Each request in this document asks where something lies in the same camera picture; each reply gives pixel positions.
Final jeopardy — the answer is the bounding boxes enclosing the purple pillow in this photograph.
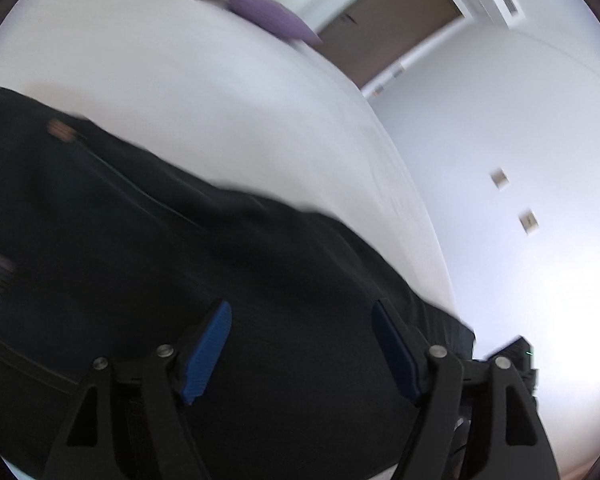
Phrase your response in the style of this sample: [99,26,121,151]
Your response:
[225,0,323,45]

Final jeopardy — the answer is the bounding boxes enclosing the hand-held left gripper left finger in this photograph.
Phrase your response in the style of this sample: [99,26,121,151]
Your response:
[44,301,233,480]

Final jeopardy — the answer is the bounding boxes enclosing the black pants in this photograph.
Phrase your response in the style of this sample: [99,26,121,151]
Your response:
[0,87,476,480]

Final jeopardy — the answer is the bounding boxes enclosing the white bed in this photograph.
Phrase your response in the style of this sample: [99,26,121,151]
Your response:
[0,0,456,480]

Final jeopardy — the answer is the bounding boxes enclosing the brown door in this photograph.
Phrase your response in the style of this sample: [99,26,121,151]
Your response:
[316,0,466,90]

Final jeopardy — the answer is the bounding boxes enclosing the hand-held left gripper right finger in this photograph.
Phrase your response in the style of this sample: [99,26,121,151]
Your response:
[371,299,562,480]

